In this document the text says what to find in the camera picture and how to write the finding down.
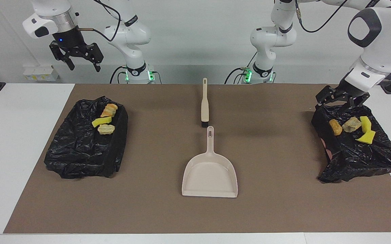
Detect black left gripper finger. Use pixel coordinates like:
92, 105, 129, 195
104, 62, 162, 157
350, 95, 369, 107
315, 85, 338, 108

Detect yellow sponge piece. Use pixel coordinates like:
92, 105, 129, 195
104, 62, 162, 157
92, 116, 112, 128
355, 130, 376, 145
360, 116, 372, 133

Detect pale trash lump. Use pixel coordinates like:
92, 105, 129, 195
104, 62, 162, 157
98, 124, 116, 135
342, 117, 362, 133

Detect orange striped bread toy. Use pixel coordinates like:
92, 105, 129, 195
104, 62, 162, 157
101, 103, 118, 118

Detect beige hand brush black bristles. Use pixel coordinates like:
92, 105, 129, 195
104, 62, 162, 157
201, 78, 210, 128

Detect beige plastic dustpan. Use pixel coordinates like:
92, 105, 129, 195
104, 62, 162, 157
181, 126, 238, 198

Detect right black plastic bag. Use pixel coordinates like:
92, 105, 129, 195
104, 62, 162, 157
311, 104, 391, 183

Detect black plastic bag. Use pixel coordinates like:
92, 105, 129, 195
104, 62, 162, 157
44, 96, 129, 179
311, 104, 391, 183

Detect left black plastic bag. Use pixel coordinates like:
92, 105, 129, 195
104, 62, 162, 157
44, 96, 129, 179

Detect brown table mat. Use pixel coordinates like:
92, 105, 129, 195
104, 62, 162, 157
3, 84, 391, 234

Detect black right base cables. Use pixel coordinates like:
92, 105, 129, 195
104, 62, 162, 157
110, 65, 128, 84

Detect black base cables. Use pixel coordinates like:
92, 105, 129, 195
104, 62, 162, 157
110, 65, 128, 84
224, 53, 258, 84

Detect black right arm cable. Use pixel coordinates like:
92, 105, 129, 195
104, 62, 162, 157
77, 0, 122, 42

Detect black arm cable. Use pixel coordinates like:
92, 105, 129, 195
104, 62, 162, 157
295, 0, 391, 33
77, 0, 122, 42

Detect white wall socket boxes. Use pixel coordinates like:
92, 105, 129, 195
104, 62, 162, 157
22, 65, 60, 82

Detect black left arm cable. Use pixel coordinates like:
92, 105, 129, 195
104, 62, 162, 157
295, 0, 391, 33

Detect black left base cables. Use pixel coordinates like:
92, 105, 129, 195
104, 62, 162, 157
224, 53, 258, 84

